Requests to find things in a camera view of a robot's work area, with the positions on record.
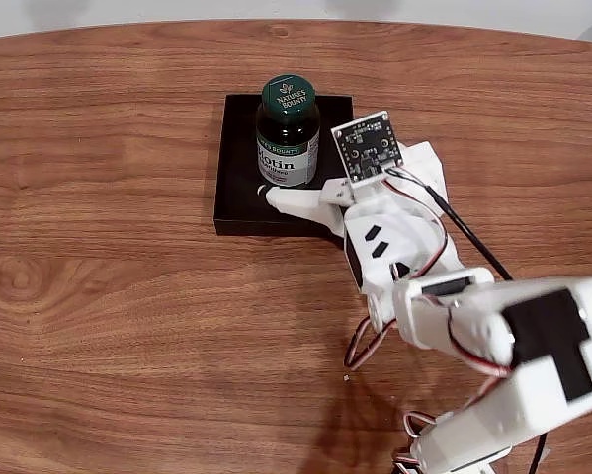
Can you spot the green biotin pill bottle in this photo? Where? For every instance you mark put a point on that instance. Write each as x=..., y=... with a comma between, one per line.
x=288, y=148

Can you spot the bare camera circuit board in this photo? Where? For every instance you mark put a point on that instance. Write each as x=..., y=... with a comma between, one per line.
x=367, y=148

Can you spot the black shallow open box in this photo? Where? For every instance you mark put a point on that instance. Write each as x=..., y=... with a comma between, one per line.
x=236, y=148

